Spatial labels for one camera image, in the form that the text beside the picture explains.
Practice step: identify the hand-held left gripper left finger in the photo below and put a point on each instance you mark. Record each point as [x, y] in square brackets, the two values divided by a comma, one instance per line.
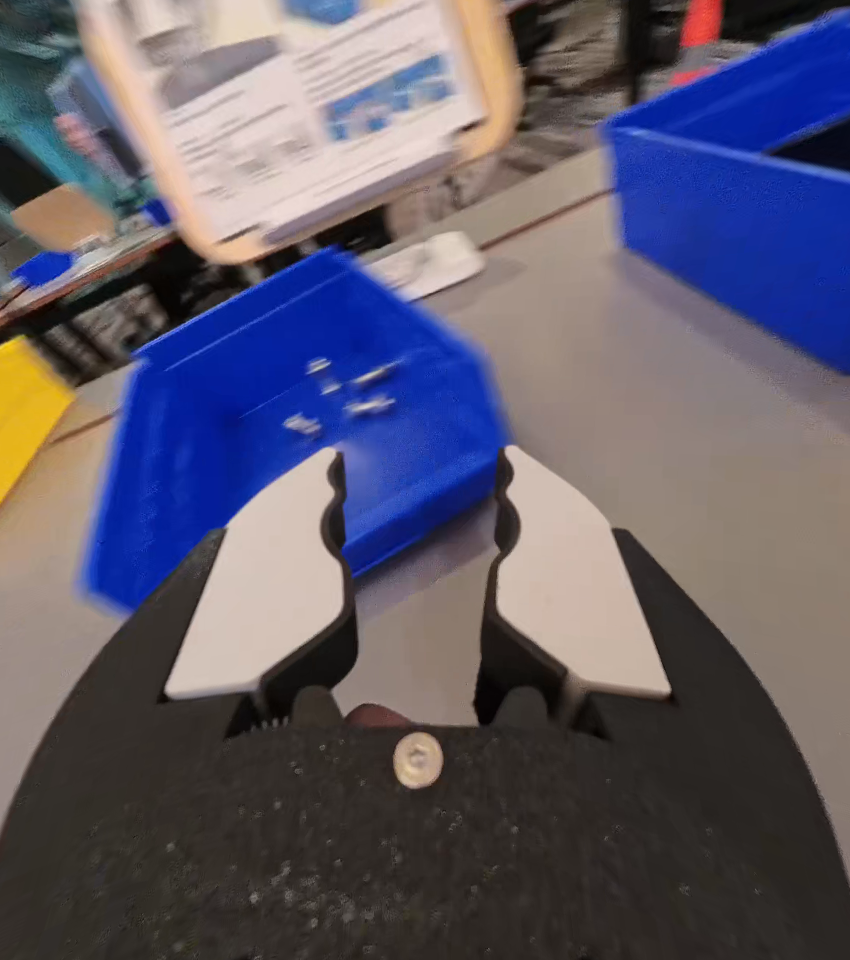
[267, 592]

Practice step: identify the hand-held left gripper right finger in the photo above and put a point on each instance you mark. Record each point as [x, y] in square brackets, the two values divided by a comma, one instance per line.
[575, 592]

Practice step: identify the instruction board on white stand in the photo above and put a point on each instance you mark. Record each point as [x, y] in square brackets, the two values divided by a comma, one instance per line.
[282, 112]

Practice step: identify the wooden instruction board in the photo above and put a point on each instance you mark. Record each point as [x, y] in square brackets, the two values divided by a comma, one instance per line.
[61, 217]

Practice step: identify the wood-edged table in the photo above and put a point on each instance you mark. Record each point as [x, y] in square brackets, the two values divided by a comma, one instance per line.
[95, 259]

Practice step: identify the blue divided storage bin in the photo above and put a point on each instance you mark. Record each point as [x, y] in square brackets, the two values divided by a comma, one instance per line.
[732, 247]

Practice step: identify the orange traffic cone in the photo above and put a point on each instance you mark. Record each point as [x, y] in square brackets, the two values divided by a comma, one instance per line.
[700, 30]

